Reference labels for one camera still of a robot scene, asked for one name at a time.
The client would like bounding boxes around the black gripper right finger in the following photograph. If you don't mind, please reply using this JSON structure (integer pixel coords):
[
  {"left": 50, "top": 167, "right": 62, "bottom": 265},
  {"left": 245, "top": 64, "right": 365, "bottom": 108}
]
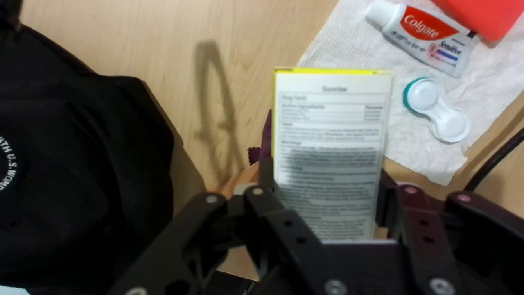
[{"left": 375, "top": 170, "right": 401, "bottom": 239}]

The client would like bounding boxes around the white colgate toothpaste tube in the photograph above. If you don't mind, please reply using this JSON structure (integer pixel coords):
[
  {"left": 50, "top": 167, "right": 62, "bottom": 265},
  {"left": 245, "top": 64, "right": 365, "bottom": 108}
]
[{"left": 365, "top": 0, "right": 475, "bottom": 77}]

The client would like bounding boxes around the white paper napkin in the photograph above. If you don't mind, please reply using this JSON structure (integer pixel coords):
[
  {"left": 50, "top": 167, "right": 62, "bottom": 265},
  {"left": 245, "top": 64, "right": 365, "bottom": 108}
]
[{"left": 299, "top": 0, "right": 524, "bottom": 185}]

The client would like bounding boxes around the white contact lens case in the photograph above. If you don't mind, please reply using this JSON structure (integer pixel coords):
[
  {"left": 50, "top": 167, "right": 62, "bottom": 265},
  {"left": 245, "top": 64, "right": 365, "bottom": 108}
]
[{"left": 403, "top": 77, "right": 471, "bottom": 144}]

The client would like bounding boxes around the yellow and white box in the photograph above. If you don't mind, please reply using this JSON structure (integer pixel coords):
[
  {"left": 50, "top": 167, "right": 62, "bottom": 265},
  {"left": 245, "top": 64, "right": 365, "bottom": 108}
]
[{"left": 272, "top": 67, "right": 393, "bottom": 244}]

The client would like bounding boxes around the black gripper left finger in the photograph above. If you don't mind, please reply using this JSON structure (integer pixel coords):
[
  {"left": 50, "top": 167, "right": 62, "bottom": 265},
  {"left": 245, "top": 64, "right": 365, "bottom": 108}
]
[{"left": 247, "top": 111, "right": 285, "bottom": 210}]

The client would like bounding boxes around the red plastic object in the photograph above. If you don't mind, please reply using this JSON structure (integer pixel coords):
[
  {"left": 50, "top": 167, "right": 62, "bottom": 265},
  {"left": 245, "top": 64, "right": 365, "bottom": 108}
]
[{"left": 430, "top": 0, "right": 524, "bottom": 44}]

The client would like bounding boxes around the black baseball cap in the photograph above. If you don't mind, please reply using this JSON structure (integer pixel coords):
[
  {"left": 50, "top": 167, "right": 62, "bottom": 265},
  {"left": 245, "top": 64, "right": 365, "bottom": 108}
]
[{"left": 0, "top": 0, "right": 177, "bottom": 293}]

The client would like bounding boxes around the black power cable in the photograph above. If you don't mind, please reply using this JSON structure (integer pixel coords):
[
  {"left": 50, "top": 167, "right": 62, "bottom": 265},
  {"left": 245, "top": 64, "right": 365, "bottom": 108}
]
[{"left": 463, "top": 126, "right": 524, "bottom": 193}]

